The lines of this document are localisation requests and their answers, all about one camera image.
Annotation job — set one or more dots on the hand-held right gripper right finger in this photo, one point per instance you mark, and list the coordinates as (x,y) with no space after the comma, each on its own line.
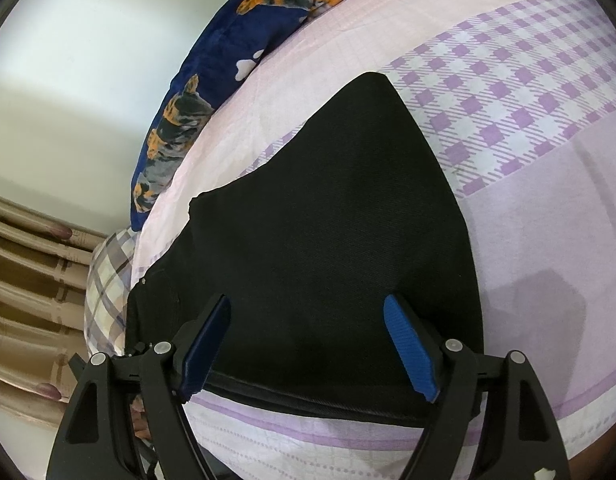
(410,350)

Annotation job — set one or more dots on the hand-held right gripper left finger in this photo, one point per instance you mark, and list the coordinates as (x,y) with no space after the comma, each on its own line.
(205,350)

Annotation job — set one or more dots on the black pants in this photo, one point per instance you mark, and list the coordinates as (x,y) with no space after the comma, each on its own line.
(328,220)

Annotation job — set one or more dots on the plaid pillow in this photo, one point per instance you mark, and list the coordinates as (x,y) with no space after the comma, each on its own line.
(108,285)

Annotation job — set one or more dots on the beige curtain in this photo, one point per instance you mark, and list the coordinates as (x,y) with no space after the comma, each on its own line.
(28,285)

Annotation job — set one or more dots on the pink purple checked bedsheet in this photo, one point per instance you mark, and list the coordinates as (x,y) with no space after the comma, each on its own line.
(528,185)

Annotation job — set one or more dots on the navy dog-print blanket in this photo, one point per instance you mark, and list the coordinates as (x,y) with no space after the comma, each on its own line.
(213,50)

